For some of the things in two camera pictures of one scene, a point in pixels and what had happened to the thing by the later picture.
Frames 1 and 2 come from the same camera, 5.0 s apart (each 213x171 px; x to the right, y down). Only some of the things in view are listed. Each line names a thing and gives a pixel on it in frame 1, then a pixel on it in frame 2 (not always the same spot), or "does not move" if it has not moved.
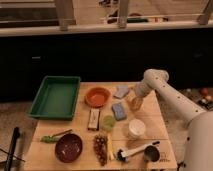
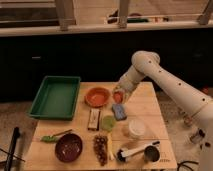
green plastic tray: x=56 y=98 does not move
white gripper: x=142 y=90 to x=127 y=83
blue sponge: x=119 y=111 does not move
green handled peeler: x=53 y=138 does not move
